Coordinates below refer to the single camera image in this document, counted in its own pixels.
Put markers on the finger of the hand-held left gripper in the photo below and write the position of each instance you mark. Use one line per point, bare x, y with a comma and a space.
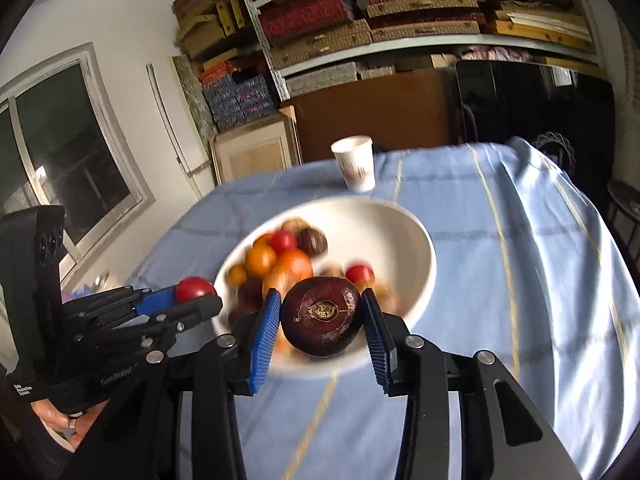
190, 310
155, 300

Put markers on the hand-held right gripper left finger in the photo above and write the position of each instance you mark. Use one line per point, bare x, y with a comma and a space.
265, 340

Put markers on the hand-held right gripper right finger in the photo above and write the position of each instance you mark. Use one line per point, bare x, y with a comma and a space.
375, 345

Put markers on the dark purple round fruit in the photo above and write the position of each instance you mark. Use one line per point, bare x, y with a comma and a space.
248, 294

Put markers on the dark maroon passion fruit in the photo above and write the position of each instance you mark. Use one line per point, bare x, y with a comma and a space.
322, 317

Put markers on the orange mandarin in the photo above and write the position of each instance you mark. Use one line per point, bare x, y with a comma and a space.
260, 259
295, 265

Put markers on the white oval plate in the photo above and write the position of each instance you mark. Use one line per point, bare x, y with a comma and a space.
405, 250

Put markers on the person's left hand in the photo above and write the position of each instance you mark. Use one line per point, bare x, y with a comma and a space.
57, 419

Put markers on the brown round fruit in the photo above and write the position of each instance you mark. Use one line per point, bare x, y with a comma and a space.
294, 224

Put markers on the dark framed window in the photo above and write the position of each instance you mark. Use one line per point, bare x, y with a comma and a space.
65, 160

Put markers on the blue checked tablecloth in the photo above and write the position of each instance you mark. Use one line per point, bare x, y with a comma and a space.
500, 285

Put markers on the white trim strip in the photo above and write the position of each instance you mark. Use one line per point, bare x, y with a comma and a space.
172, 130

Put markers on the white paper cup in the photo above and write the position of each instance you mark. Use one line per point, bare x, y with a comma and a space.
355, 162

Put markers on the grey marbled panel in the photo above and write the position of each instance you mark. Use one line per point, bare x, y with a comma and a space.
192, 95

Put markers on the stack of blue patterned boxes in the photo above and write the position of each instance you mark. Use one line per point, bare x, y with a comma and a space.
235, 95

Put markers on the brown wooden board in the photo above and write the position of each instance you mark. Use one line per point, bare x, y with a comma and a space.
375, 110

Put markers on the black flat screen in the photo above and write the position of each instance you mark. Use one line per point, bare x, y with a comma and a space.
525, 105

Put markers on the white metal shelf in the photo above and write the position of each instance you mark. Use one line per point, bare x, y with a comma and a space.
425, 45

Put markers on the pink cloth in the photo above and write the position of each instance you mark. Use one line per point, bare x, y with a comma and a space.
492, 52

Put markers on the shelf of flat boxes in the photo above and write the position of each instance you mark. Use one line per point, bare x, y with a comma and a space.
400, 10

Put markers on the light wooden picture frame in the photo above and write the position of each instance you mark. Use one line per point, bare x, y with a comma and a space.
255, 147

